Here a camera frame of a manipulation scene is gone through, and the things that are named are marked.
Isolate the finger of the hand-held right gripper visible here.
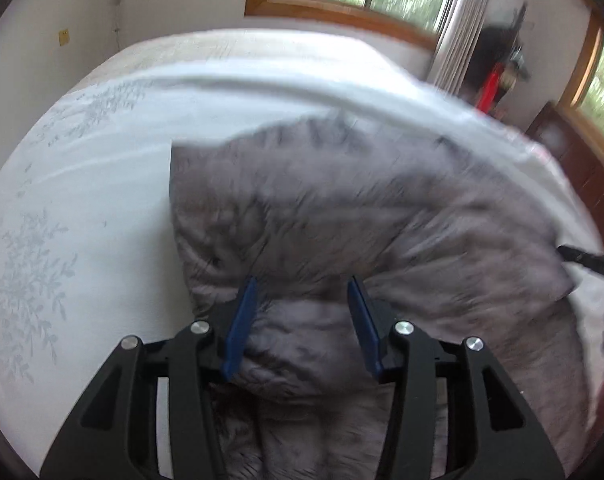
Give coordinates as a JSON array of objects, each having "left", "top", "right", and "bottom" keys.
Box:
[{"left": 556, "top": 243, "right": 604, "bottom": 282}]

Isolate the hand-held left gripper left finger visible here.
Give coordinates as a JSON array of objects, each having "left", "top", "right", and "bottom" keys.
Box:
[{"left": 39, "top": 276, "right": 260, "bottom": 480}]

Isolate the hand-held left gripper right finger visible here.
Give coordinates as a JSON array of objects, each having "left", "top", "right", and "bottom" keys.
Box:
[{"left": 347, "top": 275, "right": 565, "bottom": 480}]

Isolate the grey rose-print garment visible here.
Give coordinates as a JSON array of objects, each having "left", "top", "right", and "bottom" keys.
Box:
[{"left": 169, "top": 115, "right": 602, "bottom": 480}]

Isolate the dark wooden cabinet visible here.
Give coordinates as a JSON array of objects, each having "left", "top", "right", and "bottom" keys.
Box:
[{"left": 524, "top": 101, "right": 604, "bottom": 243}]

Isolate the white floral bed sheet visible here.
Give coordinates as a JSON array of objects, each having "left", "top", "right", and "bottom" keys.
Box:
[{"left": 0, "top": 27, "right": 604, "bottom": 480}]

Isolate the red and black object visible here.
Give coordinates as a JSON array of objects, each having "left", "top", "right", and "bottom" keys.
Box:
[{"left": 460, "top": 4, "right": 533, "bottom": 111}]

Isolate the pale pleated curtain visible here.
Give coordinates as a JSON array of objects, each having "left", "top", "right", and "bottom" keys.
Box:
[{"left": 426, "top": 0, "right": 500, "bottom": 100}]

